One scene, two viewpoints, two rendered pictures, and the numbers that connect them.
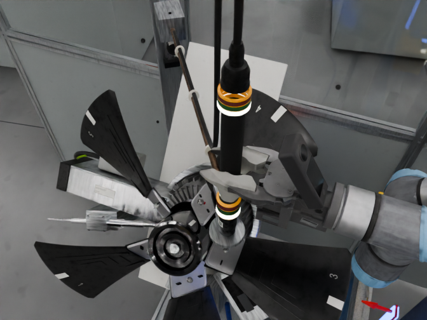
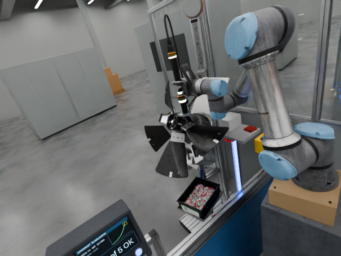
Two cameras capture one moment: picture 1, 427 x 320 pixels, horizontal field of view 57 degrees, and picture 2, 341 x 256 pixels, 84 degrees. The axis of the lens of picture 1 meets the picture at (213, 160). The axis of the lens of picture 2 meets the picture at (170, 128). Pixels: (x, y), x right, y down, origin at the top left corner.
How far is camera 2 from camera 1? 86 cm
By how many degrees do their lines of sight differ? 40
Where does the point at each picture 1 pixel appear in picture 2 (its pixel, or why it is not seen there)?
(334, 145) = not seen: hidden behind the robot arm
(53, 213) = not seen: hidden behind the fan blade
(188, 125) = (198, 102)
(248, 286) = (189, 133)
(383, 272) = (211, 105)
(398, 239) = (206, 86)
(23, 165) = not seen: hidden behind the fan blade
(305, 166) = (186, 70)
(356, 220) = (197, 83)
